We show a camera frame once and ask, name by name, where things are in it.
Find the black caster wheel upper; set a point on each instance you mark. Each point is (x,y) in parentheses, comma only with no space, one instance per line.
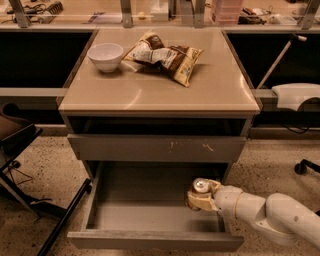
(301,168)

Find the open grey lower drawer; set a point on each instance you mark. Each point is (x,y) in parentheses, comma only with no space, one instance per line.
(142,206)

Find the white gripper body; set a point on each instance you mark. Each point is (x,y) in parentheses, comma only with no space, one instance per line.
(227,200)

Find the closed grey upper drawer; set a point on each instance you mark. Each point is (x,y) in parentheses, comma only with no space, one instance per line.
(156,148)

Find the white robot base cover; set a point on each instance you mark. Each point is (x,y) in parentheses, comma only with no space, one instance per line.
(293,95)

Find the grey drawer cabinet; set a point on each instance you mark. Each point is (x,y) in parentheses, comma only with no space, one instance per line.
(139,100)

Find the brown chip bag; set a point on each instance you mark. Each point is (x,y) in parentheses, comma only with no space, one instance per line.
(176,61)

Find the pink stacked bins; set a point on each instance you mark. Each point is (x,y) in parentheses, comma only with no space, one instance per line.
(226,12)

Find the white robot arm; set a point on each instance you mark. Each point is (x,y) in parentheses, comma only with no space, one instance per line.
(279,218)

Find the grey rod with tip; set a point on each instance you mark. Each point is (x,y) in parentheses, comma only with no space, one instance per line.
(293,37)

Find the orange soda can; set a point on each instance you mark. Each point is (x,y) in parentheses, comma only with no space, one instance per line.
(200,185)

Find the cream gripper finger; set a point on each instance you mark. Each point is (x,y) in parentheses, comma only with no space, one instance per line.
(198,201)
(213,186)

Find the white bowl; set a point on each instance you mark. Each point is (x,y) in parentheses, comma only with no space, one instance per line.
(106,57)

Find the black chair at left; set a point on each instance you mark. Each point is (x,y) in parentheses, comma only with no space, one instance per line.
(36,204)

